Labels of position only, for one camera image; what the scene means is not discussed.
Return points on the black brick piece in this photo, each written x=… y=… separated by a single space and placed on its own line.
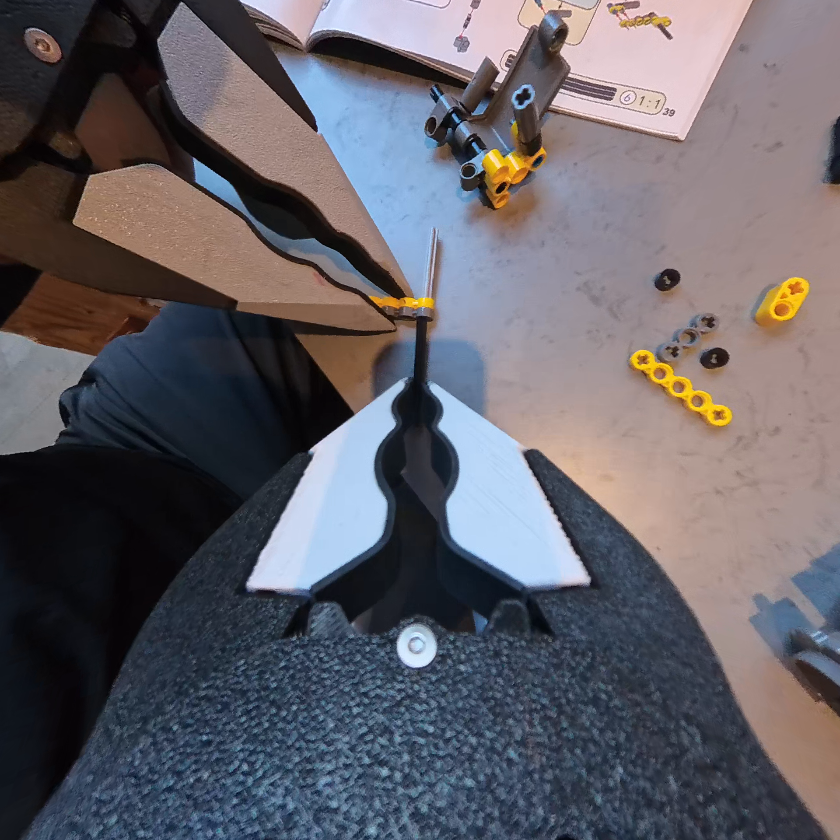
x=832 y=151

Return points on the grey desk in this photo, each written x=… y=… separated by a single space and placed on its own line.
x=558 y=262

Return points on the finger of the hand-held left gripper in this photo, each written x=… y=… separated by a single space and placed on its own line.
x=197 y=243
x=262 y=131

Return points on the grey and yellow brick subassembly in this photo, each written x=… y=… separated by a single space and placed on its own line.
x=544 y=65

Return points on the yellow five-hole beam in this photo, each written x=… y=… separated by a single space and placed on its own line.
x=382 y=302
x=679 y=387

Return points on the person's grey trouser leg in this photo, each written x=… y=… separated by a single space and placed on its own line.
x=197 y=394

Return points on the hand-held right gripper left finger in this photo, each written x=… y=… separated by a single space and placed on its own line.
x=315 y=525

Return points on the white instruction booklet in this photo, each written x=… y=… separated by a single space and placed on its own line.
x=689 y=52

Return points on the long black axle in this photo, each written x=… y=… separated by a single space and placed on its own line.
x=418 y=354

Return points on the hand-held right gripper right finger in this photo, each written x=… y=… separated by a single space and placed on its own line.
x=512 y=518

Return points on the person's black top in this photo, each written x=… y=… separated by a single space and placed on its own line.
x=65 y=623

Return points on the yellow two-hole beam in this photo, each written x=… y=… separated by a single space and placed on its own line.
x=778 y=308

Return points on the black bush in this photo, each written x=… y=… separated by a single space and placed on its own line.
x=714 y=358
x=667 y=279

